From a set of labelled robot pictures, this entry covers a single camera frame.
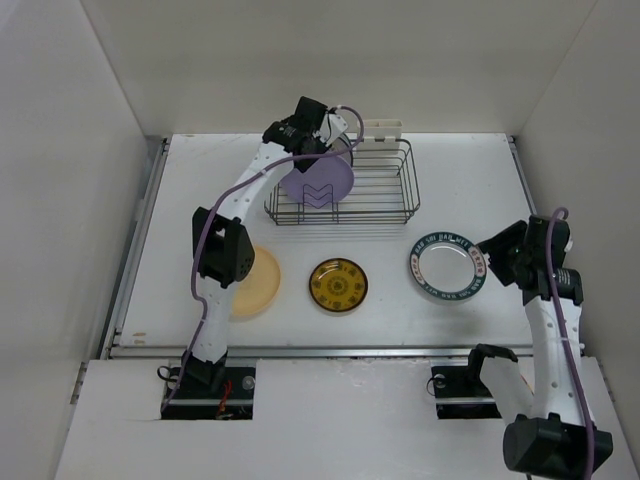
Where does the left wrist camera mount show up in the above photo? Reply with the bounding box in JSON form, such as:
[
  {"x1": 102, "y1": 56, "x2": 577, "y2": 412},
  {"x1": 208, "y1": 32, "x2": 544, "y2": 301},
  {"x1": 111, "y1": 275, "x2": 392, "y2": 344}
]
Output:
[{"x1": 318, "y1": 110, "x2": 348, "y2": 147}]

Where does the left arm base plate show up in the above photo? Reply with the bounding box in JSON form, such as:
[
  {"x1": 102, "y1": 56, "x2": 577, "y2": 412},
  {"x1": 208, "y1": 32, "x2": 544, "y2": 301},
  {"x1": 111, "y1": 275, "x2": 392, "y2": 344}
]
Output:
[{"x1": 157, "y1": 365, "x2": 256, "y2": 421}]

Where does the white plate blue rim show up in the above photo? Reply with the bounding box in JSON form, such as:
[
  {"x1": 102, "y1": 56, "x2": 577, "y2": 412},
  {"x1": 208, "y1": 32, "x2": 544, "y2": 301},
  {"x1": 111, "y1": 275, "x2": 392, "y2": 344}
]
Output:
[{"x1": 408, "y1": 231, "x2": 488, "y2": 305}]

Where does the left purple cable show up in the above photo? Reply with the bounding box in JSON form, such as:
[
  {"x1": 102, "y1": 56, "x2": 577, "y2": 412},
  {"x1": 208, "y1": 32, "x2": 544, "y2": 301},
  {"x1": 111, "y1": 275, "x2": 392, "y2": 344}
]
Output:
[{"x1": 162, "y1": 104, "x2": 366, "y2": 404}]

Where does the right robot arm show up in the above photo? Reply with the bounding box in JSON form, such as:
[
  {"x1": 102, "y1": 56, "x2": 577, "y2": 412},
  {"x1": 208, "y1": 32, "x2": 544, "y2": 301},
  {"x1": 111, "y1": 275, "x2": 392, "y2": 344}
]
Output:
[{"x1": 463, "y1": 209, "x2": 613, "y2": 479}]

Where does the purple plastic plate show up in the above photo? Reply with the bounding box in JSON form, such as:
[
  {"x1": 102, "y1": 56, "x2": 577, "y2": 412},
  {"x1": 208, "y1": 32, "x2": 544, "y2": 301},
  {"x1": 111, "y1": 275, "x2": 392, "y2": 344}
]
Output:
[{"x1": 280, "y1": 156, "x2": 355, "y2": 209}]

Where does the small yellow patterned plate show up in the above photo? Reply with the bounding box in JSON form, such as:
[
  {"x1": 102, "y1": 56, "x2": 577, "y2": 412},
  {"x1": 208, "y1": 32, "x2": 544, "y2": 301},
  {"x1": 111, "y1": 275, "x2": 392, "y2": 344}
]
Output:
[{"x1": 308, "y1": 257, "x2": 369, "y2": 315}]

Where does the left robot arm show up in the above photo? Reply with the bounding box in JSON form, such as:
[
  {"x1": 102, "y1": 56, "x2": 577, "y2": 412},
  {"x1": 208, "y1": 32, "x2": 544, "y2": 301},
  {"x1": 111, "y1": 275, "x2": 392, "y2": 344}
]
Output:
[{"x1": 178, "y1": 97, "x2": 341, "y2": 397}]

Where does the white utensil holder cup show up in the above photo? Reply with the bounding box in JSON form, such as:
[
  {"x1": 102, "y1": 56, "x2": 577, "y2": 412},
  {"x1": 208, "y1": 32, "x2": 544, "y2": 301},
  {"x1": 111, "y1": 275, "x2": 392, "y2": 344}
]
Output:
[{"x1": 363, "y1": 119, "x2": 403, "y2": 147}]

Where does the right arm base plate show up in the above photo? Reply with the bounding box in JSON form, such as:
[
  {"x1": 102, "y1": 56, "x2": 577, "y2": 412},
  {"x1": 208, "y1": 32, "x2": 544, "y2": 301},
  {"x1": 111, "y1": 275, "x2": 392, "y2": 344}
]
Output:
[{"x1": 426, "y1": 365, "x2": 501, "y2": 420}]

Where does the grey rimmed patterned plate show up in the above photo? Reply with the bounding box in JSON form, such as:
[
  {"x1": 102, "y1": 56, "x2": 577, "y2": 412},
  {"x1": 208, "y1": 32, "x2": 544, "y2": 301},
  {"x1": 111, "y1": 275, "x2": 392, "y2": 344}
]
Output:
[{"x1": 330, "y1": 133, "x2": 354, "y2": 167}]

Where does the beige plastic plate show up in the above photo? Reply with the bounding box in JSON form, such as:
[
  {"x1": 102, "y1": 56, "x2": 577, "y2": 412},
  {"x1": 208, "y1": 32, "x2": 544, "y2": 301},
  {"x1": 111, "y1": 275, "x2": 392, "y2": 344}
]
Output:
[{"x1": 231, "y1": 246, "x2": 281, "y2": 318}]

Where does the wire dish rack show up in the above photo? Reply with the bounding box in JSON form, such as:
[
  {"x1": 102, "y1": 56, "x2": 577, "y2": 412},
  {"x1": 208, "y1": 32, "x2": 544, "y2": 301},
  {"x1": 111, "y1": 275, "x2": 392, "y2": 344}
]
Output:
[{"x1": 264, "y1": 139, "x2": 420, "y2": 226}]

